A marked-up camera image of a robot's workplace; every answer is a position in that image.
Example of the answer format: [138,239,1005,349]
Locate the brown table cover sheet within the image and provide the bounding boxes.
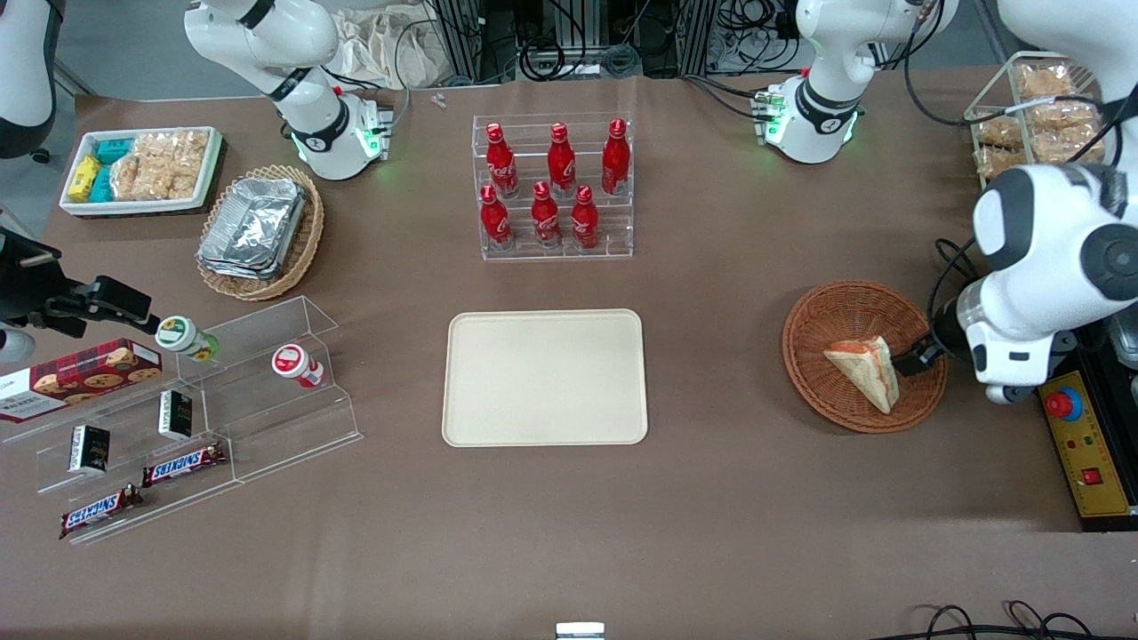
[0,67,1138,640]

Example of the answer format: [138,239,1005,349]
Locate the red tartan cookie box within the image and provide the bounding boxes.
[0,338,164,424]

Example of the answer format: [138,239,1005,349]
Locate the white rectangular snack tray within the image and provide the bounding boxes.
[59,126,225,220]

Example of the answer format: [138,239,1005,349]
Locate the clear bag of rusks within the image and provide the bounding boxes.
[1031,124,1109,166]
[1016,64,1077,100]
[1027,98,1100,136]
[974,116,1023,150]
[976,147,1032,179]

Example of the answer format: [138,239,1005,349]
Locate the stainless steel pan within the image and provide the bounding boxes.
[1107,318,1138,367]

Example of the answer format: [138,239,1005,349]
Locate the aluminium frame post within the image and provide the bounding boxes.
[680,0,719,76]
[436,0,485,83]

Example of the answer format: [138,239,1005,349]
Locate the round brown wicker basket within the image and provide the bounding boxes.
[782,281,949,435]

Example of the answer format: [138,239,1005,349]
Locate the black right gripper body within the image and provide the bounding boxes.
[0,227,70,332]

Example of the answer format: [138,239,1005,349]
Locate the yellow emergency stop box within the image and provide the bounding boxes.
[1038,369,1134,518]

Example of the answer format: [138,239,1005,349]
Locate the brown snickers bar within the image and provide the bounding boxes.
[142,442,228,488]
[59,484,144,540]

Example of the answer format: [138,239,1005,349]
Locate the black floor cables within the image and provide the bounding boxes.
[894,602,1138,640]

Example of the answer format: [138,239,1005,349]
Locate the cream plastic bags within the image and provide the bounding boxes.
[333,7,450,90]

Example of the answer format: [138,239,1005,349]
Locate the clear acrylic bottle rack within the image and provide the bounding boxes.
[472,113,635,262]

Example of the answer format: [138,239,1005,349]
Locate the small black carton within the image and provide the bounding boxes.
[158,389,194,442]
[68,424,111,475]

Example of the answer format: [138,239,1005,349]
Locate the aluminium foil tray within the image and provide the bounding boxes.
[197,253,290,282]
[199,177,309,272]

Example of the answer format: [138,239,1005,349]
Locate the red cola bottle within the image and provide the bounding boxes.
[602,118,631,196]
[531,181,563,249]
[570,185,601,251]
[485,123,519,200]
[479,185,515,252]
[547,123,577,198]

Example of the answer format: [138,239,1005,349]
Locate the red capped small bottle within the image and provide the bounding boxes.
[271,344,326,389]

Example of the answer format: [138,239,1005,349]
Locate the coiled black cable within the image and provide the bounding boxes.
[518,36,588,83]

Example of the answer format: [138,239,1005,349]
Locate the white wire rack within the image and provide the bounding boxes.
[965,51,1121,192]

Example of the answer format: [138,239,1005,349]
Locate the green capped small bottle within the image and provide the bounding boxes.
[155,316,220,363]

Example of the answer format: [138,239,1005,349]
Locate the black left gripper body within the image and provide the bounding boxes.
[929,300,976,358]

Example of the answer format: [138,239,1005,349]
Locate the oval light wicker basket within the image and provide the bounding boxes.
[196,164,325,302]

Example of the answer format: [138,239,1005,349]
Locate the yellow snack packet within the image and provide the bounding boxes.
[68,156,101,202]

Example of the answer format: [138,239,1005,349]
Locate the cream plastic serving tray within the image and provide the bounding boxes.
[442,308,649,447]

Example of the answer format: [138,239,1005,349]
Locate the clear acrylic stepped shelf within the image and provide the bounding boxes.
[173,295,364,485]
[0,356,239,545]

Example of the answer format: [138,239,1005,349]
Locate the triangular sandwich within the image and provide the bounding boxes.
[822,336,901,415]

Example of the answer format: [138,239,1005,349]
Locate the black equipment stand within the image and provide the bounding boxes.
[1022,324,1138,534]

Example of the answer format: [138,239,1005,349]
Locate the clear bag of crackers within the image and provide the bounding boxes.
[108,151,174,202]
[133,131,210,198]

